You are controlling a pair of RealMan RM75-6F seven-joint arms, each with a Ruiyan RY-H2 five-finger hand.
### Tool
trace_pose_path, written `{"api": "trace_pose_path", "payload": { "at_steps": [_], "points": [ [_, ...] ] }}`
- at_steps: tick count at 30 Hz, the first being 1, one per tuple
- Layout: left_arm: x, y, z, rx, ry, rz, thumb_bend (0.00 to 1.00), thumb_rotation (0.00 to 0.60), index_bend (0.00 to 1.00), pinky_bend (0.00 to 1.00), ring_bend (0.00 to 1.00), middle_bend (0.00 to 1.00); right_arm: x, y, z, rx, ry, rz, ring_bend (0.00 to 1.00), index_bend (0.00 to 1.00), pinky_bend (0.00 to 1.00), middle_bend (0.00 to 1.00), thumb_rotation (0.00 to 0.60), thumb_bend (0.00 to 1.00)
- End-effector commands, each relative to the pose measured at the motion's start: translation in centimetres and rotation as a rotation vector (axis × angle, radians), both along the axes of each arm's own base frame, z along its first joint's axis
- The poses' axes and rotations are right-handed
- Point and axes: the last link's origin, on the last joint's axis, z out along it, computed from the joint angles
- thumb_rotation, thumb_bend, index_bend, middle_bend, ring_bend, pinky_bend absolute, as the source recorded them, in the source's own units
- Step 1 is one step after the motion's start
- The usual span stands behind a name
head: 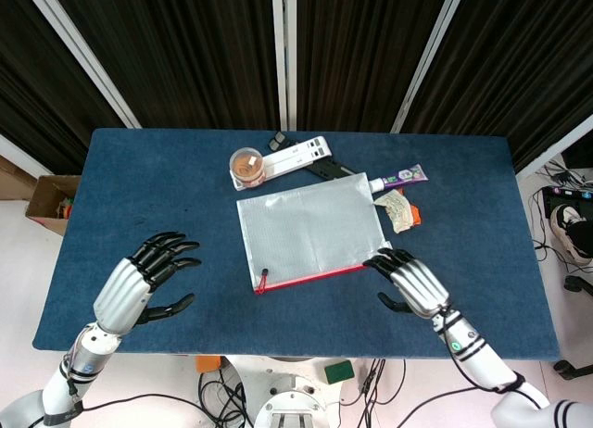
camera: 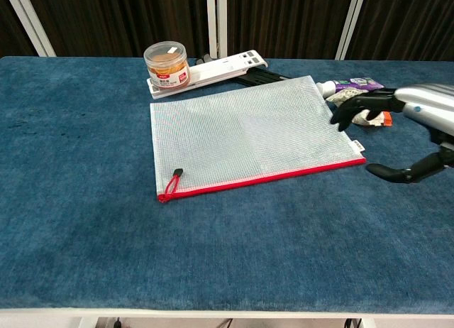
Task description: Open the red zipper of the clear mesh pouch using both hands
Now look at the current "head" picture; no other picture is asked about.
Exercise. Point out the white partition post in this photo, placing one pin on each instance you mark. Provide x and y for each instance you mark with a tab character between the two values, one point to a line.
283	53
88	57
426	62

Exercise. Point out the black power strip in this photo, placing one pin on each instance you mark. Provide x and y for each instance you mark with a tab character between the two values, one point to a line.
563	192

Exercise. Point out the white mesh zipper pouch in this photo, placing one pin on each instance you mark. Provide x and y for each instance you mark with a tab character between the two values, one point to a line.
310	224

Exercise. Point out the crumpled white snack wrapper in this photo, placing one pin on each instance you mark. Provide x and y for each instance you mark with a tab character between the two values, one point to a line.
396	212

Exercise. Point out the black curtain panel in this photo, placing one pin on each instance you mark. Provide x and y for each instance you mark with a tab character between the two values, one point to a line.
41	99
185	53
519	66
361	53

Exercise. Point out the green pad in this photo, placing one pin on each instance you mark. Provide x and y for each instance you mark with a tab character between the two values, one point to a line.
339	372

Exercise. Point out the orange block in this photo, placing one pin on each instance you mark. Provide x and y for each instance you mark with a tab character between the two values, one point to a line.
208	363

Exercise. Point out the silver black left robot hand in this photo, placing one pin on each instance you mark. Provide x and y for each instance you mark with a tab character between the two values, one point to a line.
118	291

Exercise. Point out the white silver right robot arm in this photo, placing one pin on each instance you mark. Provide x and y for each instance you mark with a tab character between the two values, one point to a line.
482	363

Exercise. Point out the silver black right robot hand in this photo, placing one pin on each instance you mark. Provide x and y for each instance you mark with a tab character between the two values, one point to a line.
419	284

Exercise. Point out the orange snack packet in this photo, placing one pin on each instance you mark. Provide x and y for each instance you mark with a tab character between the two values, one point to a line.
417	215

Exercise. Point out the blue felt table mat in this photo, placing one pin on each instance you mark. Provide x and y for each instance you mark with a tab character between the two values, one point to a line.
185	192

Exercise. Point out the clear jar of rubber bands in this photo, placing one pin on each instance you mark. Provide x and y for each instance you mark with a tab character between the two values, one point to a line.
248	166

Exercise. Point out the brown cardboard box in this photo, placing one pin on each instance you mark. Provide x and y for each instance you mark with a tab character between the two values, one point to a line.
46	201

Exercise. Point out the black folding stand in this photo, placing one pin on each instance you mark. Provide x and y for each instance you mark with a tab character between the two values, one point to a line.
331	170

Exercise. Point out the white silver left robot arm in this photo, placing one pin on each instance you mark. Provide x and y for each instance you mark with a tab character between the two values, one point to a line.
85	354

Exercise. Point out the white black sneaker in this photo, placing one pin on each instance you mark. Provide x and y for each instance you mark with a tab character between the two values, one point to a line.
563	224

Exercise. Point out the black chair base leg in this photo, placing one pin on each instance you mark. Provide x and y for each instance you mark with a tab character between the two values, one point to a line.
574	283
567	368

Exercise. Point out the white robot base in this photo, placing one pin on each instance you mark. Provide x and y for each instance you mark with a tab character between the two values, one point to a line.
287	391

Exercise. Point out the purple white toothpaste tube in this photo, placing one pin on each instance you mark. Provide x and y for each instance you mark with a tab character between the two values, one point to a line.
405	174

